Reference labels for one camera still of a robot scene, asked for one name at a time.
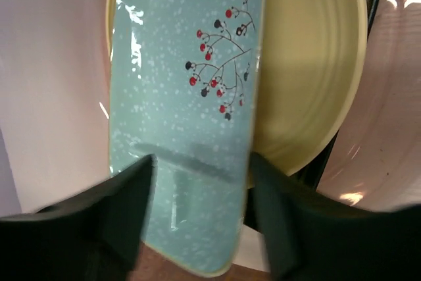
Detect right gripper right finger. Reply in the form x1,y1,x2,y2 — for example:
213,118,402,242
249,152,420,280

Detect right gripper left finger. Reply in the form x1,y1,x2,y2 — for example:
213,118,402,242
1,155,155,280

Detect black floral square plate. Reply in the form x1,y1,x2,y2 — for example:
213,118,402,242
293,0,380,190

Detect pink translucent plastic bin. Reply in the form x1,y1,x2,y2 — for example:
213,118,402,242
1,0,420,215

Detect light teal rectangular plate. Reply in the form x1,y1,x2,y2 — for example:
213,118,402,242
106,0,264,278

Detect yellow round plate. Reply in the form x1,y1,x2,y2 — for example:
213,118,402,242
105,0,368,190

